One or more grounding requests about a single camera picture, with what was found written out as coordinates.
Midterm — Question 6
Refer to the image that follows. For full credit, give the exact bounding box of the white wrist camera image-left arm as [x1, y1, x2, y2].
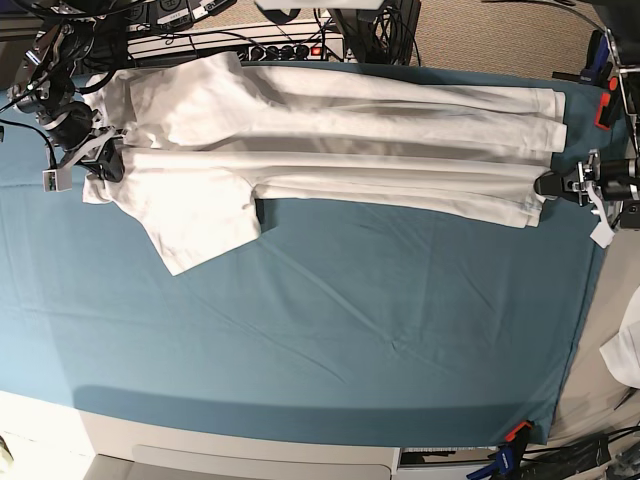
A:
[42, 168, 73, 192]

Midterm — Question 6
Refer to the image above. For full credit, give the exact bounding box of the small grey device right edge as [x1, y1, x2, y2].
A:
[619, 202, 640, 231]

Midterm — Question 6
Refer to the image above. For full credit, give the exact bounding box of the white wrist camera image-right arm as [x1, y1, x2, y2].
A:
[590, 221, 615, 249]

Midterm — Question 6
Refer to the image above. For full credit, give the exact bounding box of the black cable bundle top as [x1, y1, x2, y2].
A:
[329, 0, 424, 67]

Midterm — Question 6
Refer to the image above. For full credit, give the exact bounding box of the white cloth right edge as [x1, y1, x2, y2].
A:
[600, 289, 640, 389]

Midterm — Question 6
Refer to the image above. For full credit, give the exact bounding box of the black power strip red switch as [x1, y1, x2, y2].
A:
[247, 43, 326, 62]

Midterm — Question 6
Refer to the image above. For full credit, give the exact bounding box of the white T-shirt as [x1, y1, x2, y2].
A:
[83, 53, 567, 275]

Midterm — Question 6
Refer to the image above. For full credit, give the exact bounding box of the orange blue clamp bottom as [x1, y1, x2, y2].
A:
[466, 420, 535, 480]

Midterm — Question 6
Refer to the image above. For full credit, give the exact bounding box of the black gripper image-right arm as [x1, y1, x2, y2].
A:
[534, 149, 608, 218]

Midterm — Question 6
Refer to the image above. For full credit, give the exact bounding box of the orange black clamp top right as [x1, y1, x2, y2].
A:
[594, 77, 630, 131]

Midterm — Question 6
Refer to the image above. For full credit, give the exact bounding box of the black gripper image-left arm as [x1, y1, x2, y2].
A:
[57, 126, 125, 183]

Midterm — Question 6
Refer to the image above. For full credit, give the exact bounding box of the blue black clamp top right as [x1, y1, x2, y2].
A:
[551, 30, 613, 88]

